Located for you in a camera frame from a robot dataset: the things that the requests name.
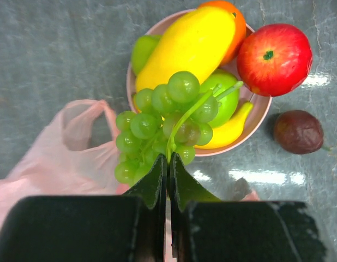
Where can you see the green fake pear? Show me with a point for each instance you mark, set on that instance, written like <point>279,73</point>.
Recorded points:
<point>142,50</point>

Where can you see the yellow fake mango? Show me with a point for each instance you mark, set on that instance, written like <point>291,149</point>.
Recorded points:
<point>196,42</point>

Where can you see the red fake fruit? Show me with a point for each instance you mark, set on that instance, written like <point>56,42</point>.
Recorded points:
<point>274,60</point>

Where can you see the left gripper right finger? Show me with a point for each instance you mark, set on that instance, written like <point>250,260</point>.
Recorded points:
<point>205,228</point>

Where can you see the fake orange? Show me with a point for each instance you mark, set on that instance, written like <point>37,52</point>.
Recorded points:
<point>240,31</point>

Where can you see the green fake grapes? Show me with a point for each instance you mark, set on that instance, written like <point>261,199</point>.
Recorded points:
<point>174,117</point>

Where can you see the dark purple fake plum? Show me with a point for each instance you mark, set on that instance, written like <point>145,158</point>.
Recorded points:
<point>298,132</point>

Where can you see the green fake apple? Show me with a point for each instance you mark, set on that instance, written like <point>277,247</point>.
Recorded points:
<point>228,104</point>

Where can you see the yellow fake banana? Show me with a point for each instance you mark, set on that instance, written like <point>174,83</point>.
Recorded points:
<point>232,133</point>

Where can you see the pink plastic bag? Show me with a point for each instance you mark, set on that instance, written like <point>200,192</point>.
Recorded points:
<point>61,162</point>

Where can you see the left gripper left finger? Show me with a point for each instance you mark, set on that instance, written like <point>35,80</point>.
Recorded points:
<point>127,227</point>

